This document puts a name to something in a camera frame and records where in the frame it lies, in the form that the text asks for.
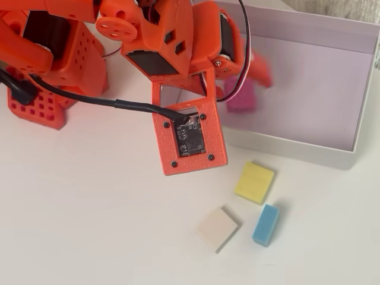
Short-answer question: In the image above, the white foam cuboid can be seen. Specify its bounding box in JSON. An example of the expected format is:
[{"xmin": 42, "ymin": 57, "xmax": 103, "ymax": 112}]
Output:
[{"xmin": 195, "ymin": 207, "xmax": 240, "ymax": 254}]

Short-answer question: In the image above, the thick black camera cable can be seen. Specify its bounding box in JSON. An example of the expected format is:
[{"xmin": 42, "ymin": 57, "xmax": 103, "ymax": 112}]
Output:
[{"xmin": 0, "ymin": 64, "xmax": 191, "ymax": 124}]

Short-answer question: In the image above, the pink foam cuboid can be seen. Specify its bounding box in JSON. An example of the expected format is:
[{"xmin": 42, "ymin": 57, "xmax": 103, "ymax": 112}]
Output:
[{"xmin": 224, "ymin": 75, "xmax": 258, "ymax": 114}]

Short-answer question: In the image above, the black white servo wire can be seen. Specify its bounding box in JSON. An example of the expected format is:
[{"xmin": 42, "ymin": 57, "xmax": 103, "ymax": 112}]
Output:
[{"xmin": 216, "ymin": 0, "xmax": 253, "ymax": 103}]

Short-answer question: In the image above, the white cardboard bin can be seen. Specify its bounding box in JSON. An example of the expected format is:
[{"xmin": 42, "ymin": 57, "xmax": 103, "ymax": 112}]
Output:
[{"xmin": 204, "ymin": 0, "xmax": 380, "ymax": 170}]

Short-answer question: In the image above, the blue foam cuboid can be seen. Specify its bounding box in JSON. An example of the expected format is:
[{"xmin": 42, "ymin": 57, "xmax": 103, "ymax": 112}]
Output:
[{"xmin": 252, "ymin": 204, "xmax": 280, "ymax": 247}]

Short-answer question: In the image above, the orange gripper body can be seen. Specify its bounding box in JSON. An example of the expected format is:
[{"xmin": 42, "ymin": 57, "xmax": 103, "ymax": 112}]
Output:
[{"xmin": 189, "ymin": 1, "xmax": 248, "ymax": 80}]

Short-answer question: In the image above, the yellow foam cuboid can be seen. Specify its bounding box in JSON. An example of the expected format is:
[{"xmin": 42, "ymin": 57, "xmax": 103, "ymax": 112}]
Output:
[{"xmin": 234, "ymin": 161, "xmax": 276, "ymax": 205}]

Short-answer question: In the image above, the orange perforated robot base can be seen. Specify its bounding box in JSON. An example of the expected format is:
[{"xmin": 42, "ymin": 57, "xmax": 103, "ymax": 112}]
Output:
[{"xmin": 7, "ymin": 20, "xmax": 108, "ymax": 130}]

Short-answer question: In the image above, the orange camera mount plate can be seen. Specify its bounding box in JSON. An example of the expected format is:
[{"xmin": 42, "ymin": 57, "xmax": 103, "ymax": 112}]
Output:
[{"xmin": 151, "ymin": 68, "xmax": 229, "ymax": 176}]

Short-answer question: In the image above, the thin red servo wire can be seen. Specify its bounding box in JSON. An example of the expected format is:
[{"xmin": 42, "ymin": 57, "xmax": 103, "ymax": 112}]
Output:
[{"xmin": 100, "ymin": 47, "xmax": 124, "ymax": 60}]

